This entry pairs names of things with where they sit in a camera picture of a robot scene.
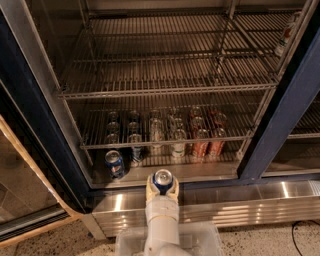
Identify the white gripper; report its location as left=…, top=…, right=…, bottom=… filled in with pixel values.
left=145, top=175, right=179, bottom=222

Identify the blue pepsi can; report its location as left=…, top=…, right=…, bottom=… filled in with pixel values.
left=105, top=150, right=125, bottom=179
left=152, top=169, right=173, bottom=195

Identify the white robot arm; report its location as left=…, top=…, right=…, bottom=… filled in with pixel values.
left=144, top=169, right=192, bottom=256

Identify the white green soda can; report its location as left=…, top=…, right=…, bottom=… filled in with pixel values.
left=172, top=129, right=186, bottom=158

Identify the pepsi can second row right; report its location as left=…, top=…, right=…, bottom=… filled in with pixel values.
left=129, top=133, right=143, bottom=166

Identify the red soda can left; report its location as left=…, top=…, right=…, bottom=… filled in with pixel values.
left=192, top=129, right=209, bottom=158

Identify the red soda can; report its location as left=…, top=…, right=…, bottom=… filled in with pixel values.
left=192, top=129, right=209, bottom=158
left=208, top=128, right=226, bottom=157

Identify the red soda can right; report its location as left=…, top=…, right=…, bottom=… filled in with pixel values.
left=208, top=128, right=226, bottom=157

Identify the steel fridge base panel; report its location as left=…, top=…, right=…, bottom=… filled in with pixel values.
left=85, top=180, right=320, bottom=240

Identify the glass fridge door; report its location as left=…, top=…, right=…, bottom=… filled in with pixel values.
left=0, top=85, right=82, bottom=248

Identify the clear bottle on shelf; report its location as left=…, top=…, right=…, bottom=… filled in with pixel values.
left=274, top=11, right=301, bottom=57

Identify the clear plastic bin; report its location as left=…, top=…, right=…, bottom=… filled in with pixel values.
left=115, top=222, right=224, bottom=256

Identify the lower wire fridge shelf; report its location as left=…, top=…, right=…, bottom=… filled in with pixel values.
left=81, top=104, right=255, bottom=150

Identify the wire fridge shelf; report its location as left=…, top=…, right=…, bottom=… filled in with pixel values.
left=81, top=104, right=255, bottom=150
left=59, top=11, right=289, bottom=99

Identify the black floor cable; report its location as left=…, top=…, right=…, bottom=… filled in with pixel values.
left=291, top=219, right=320, bottom=256

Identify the upper wire fridge shelf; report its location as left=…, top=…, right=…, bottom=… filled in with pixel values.
left=59, top=11, right=289, bottom=99

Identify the blue fridge centre post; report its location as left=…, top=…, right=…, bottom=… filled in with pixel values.
left=238, top=8, right=320, bottom=181

